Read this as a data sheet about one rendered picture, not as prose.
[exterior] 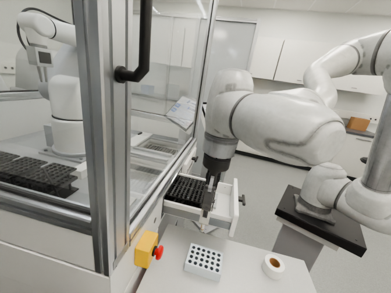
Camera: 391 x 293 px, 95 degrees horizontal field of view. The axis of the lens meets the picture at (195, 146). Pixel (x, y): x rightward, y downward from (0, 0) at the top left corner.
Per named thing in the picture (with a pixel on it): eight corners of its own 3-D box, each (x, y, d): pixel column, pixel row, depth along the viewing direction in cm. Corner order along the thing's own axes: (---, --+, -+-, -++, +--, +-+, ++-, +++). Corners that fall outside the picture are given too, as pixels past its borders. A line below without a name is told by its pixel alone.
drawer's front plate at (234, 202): (233, 195, 97) (237, 178, 93) (232, 238, 70) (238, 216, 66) (229, 195, 97) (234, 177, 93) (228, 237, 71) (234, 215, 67)
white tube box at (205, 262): (221, 259, 67) (223, 252, 66) (219, 282, 60) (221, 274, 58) (189, 249, 69) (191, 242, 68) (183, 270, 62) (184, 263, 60)
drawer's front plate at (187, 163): (194, 161, 130) (196, 147, 126) (184, 181, 103) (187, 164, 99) (192, 160, 130) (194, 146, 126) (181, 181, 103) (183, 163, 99)
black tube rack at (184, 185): (214, 194, 92) (216, 183, 90) (210, 218, 76) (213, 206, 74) (173, 184, 95) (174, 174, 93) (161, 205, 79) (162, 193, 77)
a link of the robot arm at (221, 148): (239, 132, 50) (234, 152, 52) (208, 126, 51) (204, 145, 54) (240, 142, 42) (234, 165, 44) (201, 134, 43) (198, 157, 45)
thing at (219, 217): (230, 194, 95) (232, 184, 93) (228, 231, 72) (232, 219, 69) (159, 177, 101) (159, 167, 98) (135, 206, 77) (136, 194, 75)
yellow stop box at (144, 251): (159, 249, 59) (160, 233, 56) (149, 270, 52) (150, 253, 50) (144, 245, 60) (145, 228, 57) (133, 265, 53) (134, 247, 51)
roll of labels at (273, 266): (274, 260, 70) (278, 253, 69) (285, 279, 64) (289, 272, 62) (258, 261, 69) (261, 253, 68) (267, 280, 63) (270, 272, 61)
